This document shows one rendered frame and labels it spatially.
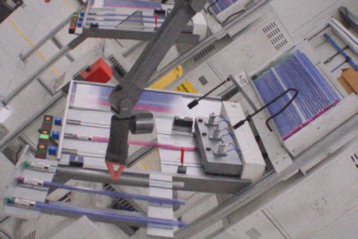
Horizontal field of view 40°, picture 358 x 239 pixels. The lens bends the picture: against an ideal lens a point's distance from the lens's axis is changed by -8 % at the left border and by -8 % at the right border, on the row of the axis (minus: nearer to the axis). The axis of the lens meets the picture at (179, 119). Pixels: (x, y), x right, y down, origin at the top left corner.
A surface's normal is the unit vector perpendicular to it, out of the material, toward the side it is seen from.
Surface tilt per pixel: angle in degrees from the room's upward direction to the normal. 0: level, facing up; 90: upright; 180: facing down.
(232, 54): 90
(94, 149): 43
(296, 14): 90
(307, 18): 90
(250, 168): 90
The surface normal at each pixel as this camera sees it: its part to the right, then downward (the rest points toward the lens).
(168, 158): 0.18, -0.87
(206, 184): 0.11, 0.48
